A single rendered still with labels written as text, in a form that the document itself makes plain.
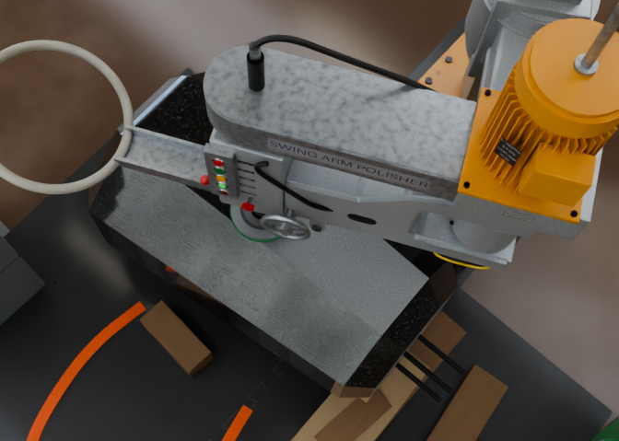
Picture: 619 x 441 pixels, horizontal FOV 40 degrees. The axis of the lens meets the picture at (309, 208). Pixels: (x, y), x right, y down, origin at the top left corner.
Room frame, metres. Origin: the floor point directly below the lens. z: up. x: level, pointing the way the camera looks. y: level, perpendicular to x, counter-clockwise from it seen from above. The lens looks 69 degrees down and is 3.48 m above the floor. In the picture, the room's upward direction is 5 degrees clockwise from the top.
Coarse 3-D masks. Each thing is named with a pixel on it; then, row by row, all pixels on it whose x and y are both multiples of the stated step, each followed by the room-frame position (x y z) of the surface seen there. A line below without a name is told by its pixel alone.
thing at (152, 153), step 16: (128, 128) 1.13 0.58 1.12; (144, 144) 1.11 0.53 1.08; (160, 144) 1.11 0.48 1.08; (176, 144) 1.11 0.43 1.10; (192, 144) 1.10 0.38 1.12; (128, 160) 1.03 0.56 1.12; (144, 160) 1.05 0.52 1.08; (160, 160) 1.05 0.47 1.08; (176, 160) 1.06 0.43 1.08; (192, 160) 1.07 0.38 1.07; (160, 176) 1.00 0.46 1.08; (176, 176) 0.99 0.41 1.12; (192, 176) 1.01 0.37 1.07
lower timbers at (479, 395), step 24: (432, 336) 0.81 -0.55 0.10; (456, 336) 0.82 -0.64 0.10; (432, 360) 0.72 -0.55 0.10; (480, 384) 0.64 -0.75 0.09; (504, 384) 0.65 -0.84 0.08; (456, 408) 0.54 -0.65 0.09; (480, 408) 0.55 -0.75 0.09; (432, 432) 0.44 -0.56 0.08; (456, 432) 0.44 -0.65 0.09; (480, 432) 0.45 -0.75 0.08
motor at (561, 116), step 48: (528, 48) 0.91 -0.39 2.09; (576, 48) 0.92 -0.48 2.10; (480, 96) 1.01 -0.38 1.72; (528, 96) 0.82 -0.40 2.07; (576, 96) 0.81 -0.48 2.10; (480, 144) 0.88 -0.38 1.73; (528, 144) 0.80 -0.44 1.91; (576, 144) 0.76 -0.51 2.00; (480, 192) 0.76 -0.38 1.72; (528, 192) 0.71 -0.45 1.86; (576, 192) 0.70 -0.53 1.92
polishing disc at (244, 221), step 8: (232, 208) 0.99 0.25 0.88; (240, 208) 0.99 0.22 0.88; (232, 216) 0.96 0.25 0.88; (240, 216) 0.97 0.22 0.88; (248, 216) 0.97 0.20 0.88; (240, 224) 0.94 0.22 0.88; (248, 224) 0.94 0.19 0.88; (256, 224) 0.95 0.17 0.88; (272, 224) 0.95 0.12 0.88; (248, 232) 0.91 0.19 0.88; (256, 232) 0.92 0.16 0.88; (264, 232) 0.92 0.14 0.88
